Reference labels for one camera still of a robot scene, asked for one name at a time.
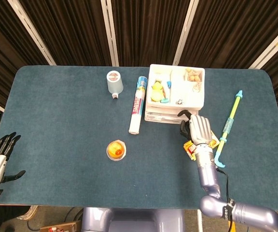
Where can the white drawer organizer box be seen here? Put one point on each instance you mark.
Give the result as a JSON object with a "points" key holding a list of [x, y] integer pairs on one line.
{"points": [[175, 95]]}

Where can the blue felt table mat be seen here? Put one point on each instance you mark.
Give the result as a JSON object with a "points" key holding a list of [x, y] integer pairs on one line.
{"points": [[69, 145]]}

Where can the yellow snack packet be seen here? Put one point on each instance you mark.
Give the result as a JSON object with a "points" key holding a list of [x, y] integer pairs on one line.
{"points": [[189, 148]]}

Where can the white plastic wrap roll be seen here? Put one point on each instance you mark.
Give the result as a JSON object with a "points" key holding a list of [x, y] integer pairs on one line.
{"points": [[137, 106]]}

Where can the small silver ornament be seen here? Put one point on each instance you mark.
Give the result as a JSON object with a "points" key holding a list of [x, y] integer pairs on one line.
{"points": [[180, 102]]}

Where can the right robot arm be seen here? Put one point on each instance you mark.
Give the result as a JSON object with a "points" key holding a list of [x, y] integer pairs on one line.
{"points": [[209, 178]]}

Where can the lavender robot torso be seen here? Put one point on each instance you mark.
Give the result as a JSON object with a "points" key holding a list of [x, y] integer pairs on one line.
{"points": [[131, 220]]}

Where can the brown cardboard box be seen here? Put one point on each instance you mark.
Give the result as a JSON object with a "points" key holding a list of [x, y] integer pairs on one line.
{"points": [[61, 227]]}

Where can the dark brown curtain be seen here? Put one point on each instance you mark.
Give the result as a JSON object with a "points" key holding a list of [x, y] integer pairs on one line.
{"points": [[148, 29]]}

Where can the orange fruit jelly cup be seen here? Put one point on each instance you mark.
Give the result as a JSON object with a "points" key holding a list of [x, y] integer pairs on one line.
{"points": [[116, 150]]}

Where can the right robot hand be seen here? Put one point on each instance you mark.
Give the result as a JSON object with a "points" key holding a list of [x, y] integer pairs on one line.
{"points": [[200, 129]]}

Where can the blue yellow toy water pump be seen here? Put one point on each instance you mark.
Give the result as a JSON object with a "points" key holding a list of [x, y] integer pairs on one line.
{"points": [[228, 124]]}

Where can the clear plastic bottle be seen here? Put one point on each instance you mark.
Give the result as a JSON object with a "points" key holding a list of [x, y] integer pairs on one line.
{"points": [[115, 84]]}

